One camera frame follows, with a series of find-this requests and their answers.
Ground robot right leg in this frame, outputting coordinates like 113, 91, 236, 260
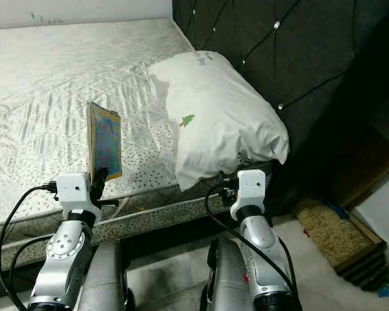
197, 238, 254, 311

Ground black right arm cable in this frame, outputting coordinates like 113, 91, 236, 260
204, 184, 300, 295

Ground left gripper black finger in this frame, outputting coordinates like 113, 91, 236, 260
91, 167, 110, 200

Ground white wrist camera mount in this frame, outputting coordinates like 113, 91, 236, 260
230, 169, 267, 223
54, 172, 102, 225

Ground black tufted headboard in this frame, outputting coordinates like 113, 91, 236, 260
171, 0, 389, 216

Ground tan woven mat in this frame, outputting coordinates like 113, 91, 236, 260
292, 197, 389, 293

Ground robot leg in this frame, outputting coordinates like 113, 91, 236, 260
77, 239, 137, 311
197, 238, 254, 311

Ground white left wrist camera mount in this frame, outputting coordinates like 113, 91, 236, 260
54, 172, 102, 225

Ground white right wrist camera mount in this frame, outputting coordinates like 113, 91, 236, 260
230, 169, 267, 223

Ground white pillow black lettering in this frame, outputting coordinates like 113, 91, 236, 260
147, 50, 292, 192

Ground robot left leg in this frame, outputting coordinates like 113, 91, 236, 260
77, 239, 137, 311

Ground long black left arm cable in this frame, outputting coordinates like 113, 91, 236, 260
0, 183, 59, 311

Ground colourful children's book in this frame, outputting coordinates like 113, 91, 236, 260
86, 101, 124, 186

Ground grey quilted mattress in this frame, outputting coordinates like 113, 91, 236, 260
0, 18, 280, 273

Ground short black left arm cable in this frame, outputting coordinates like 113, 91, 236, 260
9, 233, 51, 289

